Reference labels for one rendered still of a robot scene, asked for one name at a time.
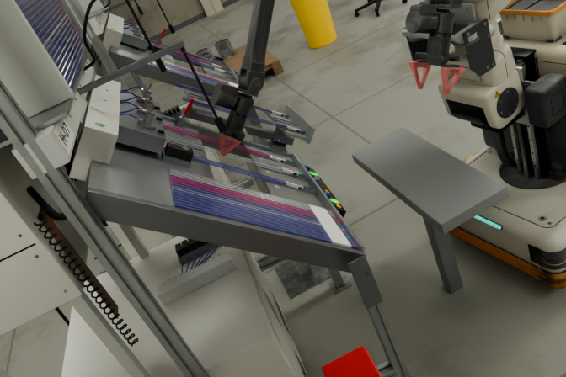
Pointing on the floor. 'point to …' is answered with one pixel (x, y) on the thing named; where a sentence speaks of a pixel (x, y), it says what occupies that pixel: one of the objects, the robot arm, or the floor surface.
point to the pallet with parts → (233, 58)
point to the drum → (313, 13)
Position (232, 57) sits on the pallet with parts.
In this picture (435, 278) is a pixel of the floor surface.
